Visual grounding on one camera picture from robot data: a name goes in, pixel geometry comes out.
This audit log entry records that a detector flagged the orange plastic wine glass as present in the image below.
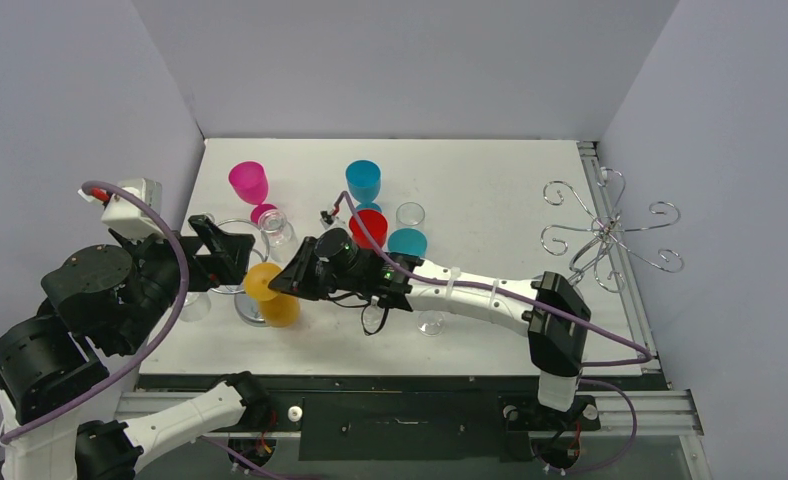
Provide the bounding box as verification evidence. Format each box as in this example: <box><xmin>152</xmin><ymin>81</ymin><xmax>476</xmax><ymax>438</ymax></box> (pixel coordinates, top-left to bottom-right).
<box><xmin>242</xmin><ymin>262</ymin><xmax>300</xmax><ymax>328</ymax></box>

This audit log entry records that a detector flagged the clear patterned wine glass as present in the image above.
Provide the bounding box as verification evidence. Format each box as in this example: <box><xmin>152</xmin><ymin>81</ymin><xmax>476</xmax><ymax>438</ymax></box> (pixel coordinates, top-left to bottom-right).
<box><xmin>360</xmin><ymin>303</ymin><xmax>389</xmax><ymax>336</ymax></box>

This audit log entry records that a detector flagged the red plastic wine glass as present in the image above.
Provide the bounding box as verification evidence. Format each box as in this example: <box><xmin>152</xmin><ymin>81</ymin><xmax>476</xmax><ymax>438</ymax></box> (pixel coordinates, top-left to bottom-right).
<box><xmin>348</xmin><ymin>209</ymin><xmax>388</xmax><ymax>249</ymax></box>

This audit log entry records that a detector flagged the teal wine glass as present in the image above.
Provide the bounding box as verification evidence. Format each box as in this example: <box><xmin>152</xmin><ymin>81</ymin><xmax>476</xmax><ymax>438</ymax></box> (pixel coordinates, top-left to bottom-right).
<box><xmin>387</xmin><ymin>228</ymin><xmax>428</xmax><ymax>257</ymax></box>

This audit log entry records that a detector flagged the blue plastic wine glass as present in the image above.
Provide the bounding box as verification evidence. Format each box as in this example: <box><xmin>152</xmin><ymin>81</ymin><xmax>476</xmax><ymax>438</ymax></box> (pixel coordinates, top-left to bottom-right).
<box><xmin>345</xmin><ymin>159</ymin><xmax>382</xmax><ymax>212</ymax></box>

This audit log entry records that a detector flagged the clear glass tumbler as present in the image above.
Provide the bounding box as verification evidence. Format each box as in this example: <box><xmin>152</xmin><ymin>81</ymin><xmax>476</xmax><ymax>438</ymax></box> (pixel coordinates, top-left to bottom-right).
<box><xmin>395</xmin><ymin>202</ymin><xmax>426</xmax><ymax>231</ymax></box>

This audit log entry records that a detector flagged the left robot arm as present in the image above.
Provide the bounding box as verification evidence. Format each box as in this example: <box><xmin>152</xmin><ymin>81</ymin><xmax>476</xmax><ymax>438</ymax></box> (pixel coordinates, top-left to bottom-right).
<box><xmin>0</xmin><ymin>234</ymin><xmax>271</xmax><ymax>479</ymax></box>

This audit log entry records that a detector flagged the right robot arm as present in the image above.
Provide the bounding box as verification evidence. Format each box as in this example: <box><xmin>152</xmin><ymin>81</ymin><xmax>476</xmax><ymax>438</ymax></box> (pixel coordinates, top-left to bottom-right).
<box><xmin>268</xmin><ymin>229</ymin><xmax>591</xmax><ymax>427</ymax></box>

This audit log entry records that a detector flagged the clear glass on left rack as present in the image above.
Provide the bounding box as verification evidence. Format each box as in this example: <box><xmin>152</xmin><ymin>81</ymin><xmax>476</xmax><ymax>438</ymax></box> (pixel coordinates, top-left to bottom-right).
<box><xmin>258</xmin><ymin>209</ymin><xmax>299</xmax><ymax>264</ymax></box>

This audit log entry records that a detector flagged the chrome left wine glass rack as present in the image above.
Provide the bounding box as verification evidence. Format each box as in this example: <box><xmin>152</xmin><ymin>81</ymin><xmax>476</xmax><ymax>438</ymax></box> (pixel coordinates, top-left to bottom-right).
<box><xmin>180</xmin><ymin>213</ymin><xmax>270</xmax><ymax>327</ymax></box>

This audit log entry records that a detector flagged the chrome wine glass rack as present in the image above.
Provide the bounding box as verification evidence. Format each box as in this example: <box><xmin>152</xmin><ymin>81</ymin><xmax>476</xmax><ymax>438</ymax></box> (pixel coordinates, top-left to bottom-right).
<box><xmin>180</xmin><ymin>213</ymin><xmax>270</xmax><ymax>327</ymax></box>
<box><xmin>539</xmin><ymin>167</ymin><xmax>685</xmax><ymax>294</ymax></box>

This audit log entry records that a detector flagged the pink plastic wine glass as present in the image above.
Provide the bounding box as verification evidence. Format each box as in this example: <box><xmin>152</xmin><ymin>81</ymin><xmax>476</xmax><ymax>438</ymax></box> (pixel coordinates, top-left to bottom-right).
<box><xmin>228</xmin><ymin>161</ymin><xmax>278</xmax><ymax>225</ymax></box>

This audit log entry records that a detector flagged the chrome right wine glass rack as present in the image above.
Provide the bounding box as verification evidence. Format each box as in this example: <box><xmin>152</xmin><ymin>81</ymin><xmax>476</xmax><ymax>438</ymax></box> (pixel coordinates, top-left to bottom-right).
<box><xmin>539</xmin><ymin>167</ymin><xmax>685</xmax><ymax>294</ymax></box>

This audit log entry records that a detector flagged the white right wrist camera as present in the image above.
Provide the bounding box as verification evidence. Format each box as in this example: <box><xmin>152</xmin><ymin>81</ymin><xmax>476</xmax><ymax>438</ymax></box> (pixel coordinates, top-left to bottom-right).
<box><xmin>320</xmin><ymin>207</ymin><xmax>339</xmax><ymax>228</ymax></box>

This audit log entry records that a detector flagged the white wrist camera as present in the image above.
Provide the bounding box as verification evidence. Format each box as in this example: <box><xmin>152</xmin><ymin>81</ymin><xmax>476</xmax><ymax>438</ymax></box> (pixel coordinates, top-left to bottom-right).
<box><xmin>320</xmin><ymin>207</ymin><xmax>339</xmax><ymax>228</ymax></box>
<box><xmin>78</xmin><ymin>178</ymin><xmax>163</xmax><ymax>240</ymax></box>

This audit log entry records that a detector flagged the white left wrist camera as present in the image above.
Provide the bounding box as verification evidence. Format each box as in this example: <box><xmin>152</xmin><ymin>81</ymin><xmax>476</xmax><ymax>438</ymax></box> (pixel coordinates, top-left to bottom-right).
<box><xmin>78</xmin><ymin>178</ymin><xmax>163</xmax><ymax>240</ymax></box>

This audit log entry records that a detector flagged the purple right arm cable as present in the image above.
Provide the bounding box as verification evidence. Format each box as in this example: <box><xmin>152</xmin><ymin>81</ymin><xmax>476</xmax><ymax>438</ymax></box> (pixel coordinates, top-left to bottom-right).
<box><xmin>337</xmin><ymin>190</ymin><xmax>654</xmax><ymax>475</ymax></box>

